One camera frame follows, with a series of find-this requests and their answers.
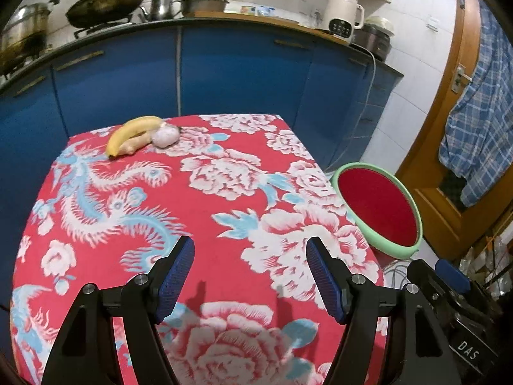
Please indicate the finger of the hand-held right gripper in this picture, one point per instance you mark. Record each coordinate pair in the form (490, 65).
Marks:
(453, 274)
(421, 274)

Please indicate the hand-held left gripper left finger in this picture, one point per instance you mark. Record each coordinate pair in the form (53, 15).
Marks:
(172, 284)

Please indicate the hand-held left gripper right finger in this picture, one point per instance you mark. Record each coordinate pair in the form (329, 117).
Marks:
(328, 284)

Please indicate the green-rimmed red basin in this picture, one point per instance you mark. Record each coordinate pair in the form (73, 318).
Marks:
(376, 204)

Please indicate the red floral tablecloth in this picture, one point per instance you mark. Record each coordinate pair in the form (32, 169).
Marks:
(224, 248)

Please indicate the wooden door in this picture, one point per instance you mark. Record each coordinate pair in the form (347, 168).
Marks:
(433, 148)

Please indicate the ginger root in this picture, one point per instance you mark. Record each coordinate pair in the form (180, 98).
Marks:
(134, 146)

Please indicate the garlic bulb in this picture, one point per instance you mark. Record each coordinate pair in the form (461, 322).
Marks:
(164, 136)

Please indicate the blue plaid shirt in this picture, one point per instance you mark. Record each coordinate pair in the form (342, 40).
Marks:
(481, 128)

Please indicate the yellow banana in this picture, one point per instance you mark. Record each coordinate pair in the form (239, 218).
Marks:
(132, 128)

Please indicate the rice cooker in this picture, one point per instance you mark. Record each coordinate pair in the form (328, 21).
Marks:
(372, 40)

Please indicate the gas stove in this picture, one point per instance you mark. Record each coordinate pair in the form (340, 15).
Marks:
(100, 29)

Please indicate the white electric kettle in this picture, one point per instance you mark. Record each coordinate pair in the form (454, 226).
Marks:
(340, 12)

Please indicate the small steel kettle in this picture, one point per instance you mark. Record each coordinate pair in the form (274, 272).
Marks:
(162, 8)

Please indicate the steel frying pan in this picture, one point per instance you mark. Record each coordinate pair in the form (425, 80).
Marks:
(200, 6)

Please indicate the white and blue packets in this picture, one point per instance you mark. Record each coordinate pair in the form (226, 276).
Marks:
(256, 10)

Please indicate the dark wok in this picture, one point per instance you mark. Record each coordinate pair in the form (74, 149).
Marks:
(104, 6)

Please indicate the steel steamer pot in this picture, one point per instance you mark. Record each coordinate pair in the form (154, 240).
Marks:
(24, 28)

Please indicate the white wall socket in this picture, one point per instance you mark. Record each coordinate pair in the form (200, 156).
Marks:
(433, 24)

